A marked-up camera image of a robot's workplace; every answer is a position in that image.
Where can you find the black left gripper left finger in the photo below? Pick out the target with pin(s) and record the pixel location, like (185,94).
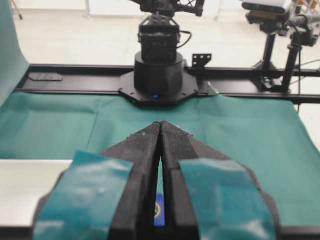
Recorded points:
(109,196)

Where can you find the white plastic case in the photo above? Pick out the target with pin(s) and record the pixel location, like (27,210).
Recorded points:
(22,184)

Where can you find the black table rail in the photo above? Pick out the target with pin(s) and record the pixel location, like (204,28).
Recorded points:
(118,81)

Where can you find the blue tape roll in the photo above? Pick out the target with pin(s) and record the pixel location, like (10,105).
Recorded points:
(159,216)

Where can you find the green table cloth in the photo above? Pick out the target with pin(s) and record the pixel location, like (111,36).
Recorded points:
(266,135)

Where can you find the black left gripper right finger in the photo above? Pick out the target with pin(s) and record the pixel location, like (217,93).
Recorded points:
(209,196)

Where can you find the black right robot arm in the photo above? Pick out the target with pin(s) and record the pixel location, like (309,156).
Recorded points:
(158,66)

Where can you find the camera on black stand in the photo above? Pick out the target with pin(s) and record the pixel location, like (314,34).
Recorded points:
(277,18)

